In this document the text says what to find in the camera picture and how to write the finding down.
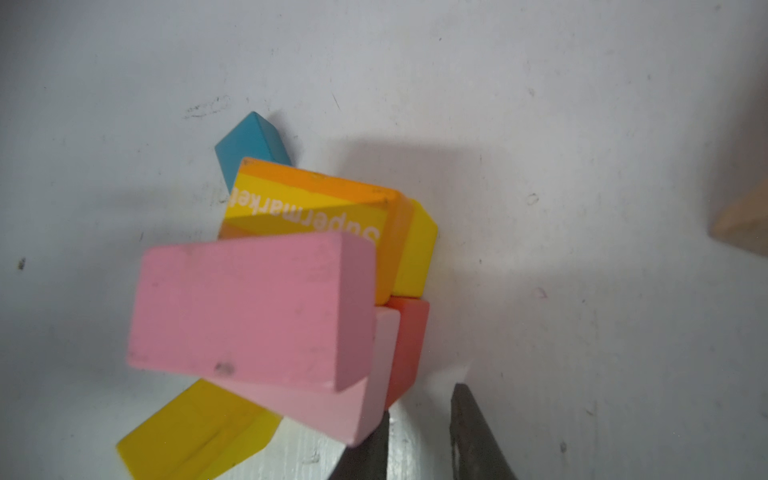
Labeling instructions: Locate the yellow triangular wood block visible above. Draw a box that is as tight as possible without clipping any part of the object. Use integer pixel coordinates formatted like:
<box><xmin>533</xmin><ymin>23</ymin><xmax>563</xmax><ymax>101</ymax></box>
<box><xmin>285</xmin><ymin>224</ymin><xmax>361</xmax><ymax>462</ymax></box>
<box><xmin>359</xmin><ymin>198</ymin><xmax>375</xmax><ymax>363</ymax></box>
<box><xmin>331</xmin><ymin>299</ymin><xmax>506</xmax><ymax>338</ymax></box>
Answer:
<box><xmin>116</xmin><ymin>380</ymin><xmax>282</xmax><ymax>479</ymax></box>

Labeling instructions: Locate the teal wood cube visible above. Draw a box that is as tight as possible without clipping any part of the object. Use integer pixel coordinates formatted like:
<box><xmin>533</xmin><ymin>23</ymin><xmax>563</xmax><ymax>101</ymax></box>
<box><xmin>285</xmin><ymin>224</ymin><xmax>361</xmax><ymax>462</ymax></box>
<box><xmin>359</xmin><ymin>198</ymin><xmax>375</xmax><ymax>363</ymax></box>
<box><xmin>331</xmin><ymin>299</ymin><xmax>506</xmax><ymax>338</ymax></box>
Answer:
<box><xmin>214</xmin><ymin>112</ymin><xmax>293</xmax><ymax>192</ymax></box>

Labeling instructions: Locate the red arch wood block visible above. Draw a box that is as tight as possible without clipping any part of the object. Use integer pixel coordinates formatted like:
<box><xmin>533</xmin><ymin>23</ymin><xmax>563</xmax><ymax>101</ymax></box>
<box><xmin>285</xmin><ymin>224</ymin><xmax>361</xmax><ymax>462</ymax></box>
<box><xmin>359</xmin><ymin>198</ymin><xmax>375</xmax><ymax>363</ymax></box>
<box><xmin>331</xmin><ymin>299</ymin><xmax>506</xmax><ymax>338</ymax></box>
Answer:
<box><xmin>385</xmin><ymin>296</ymin><xmax>430</xmax><ymax>410</ymax></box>

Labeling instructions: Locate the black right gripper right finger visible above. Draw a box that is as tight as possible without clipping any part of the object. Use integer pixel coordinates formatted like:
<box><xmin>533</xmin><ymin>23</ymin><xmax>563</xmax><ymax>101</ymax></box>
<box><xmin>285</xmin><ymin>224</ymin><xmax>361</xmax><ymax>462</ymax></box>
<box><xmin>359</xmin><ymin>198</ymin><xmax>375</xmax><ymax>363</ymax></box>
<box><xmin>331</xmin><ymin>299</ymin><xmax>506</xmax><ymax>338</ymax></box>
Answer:
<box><xmin>449</xmin><ymin>383</ymin><xmax>517</xmax><ymax>480</ymax></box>

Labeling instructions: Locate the orange wood block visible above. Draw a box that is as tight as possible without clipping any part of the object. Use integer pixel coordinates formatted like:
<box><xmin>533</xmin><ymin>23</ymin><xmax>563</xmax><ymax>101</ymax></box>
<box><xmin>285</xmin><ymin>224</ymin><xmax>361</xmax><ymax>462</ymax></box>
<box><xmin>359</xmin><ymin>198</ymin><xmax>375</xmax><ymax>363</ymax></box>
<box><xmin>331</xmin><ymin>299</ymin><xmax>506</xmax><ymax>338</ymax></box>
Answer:
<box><xmin>219</xmin><ymin>158</ymin><xmax>414</xmax><ymax>305</ymax></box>

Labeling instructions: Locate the natural wood block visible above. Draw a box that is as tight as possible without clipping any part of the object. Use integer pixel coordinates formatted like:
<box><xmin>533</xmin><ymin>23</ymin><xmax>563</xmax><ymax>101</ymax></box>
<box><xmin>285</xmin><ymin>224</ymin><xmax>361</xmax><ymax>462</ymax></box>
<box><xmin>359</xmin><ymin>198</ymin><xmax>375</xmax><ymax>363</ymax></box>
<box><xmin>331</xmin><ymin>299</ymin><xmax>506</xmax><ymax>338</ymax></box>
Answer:
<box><xmin>710</xmin><ymin>180</ymin><xmax>767</xmax><ymax>257</ymax></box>

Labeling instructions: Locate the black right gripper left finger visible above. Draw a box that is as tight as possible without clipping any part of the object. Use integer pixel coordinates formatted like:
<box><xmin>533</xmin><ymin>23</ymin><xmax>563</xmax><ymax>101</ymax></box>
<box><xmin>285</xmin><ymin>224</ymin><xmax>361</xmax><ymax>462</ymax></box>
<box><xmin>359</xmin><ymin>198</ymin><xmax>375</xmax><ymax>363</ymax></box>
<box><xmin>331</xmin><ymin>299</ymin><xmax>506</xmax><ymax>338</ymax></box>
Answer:
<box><xmin>328</xmin><ymin>411</ymin><xmax>390</xmax><ymax>480</ymax></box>

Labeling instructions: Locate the pink half-round wood block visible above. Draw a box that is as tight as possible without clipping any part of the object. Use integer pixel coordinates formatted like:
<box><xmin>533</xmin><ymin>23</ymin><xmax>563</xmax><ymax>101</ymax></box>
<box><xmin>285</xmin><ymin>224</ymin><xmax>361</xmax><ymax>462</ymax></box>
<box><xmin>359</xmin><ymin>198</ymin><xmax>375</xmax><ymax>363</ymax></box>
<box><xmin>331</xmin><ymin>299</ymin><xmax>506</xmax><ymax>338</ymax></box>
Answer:
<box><xmin>212</xmin><ymin>307</ymin><xmax>400</xmax><ymax>447</ymax></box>

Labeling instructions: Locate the pink rectangular wood block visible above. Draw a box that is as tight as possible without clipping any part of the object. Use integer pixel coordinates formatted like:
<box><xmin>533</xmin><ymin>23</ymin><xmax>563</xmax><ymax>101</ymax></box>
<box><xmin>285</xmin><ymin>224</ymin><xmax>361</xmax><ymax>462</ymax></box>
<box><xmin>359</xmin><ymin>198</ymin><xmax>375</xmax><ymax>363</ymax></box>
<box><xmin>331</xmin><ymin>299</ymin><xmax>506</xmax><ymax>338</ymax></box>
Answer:
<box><xmin>126</xmin><ymin>232</ymin><xmax>376</xmax><ymax>392</ymax></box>

